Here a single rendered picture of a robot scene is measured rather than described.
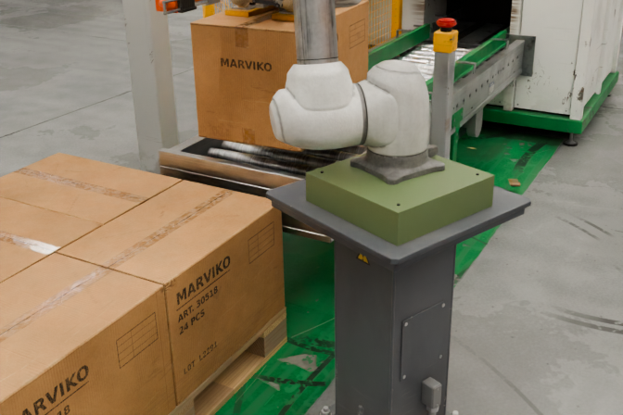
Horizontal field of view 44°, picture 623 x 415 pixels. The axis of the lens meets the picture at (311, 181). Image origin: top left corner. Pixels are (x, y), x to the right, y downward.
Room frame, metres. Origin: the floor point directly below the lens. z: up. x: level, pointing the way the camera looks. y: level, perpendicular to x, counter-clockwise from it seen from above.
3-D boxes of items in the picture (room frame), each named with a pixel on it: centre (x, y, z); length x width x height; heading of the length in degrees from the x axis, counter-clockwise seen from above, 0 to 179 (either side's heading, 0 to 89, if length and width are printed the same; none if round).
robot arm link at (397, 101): (1.86, -0.21, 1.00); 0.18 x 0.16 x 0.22; 102
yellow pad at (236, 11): (2.81, 0.16, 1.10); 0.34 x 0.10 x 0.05; 151
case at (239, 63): (2.75, 0.08, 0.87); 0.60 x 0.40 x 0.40; 154
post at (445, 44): (2.71, -0.48, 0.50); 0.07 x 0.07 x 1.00; 61
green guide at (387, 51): (3.92, -0.28, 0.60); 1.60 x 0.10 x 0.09; 151
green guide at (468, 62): (3.65, -0.74, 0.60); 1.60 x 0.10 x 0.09; 151
